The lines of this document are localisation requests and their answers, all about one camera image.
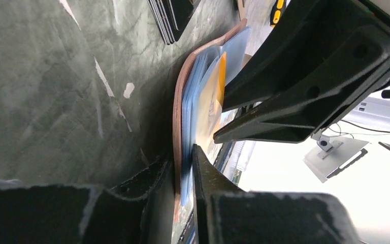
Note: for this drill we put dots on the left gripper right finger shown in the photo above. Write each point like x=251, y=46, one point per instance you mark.
x=298, y=217

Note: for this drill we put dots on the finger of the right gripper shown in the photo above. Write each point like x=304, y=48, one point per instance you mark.
x=341, y=81
x=307, y=34

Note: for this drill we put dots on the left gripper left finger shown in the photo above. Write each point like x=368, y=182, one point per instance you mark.
x=139, y=210

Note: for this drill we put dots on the brown leather card holder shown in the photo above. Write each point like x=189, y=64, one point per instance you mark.
x=185, y=105

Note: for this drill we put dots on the single gold credit card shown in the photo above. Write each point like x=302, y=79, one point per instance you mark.
x=210, y=103

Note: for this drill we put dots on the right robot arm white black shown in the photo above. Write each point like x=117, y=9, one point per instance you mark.
x=374, y=109

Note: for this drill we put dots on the black credit cards stack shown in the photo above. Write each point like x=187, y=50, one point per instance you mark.
x=172, y=17

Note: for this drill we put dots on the black yellow screwdriver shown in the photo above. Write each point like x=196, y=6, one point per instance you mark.
x=277, y=11

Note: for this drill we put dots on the grey monitor stand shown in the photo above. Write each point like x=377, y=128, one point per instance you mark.
x=333, y=154

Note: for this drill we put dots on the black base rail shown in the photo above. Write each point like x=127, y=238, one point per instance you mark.
x=220, y=207

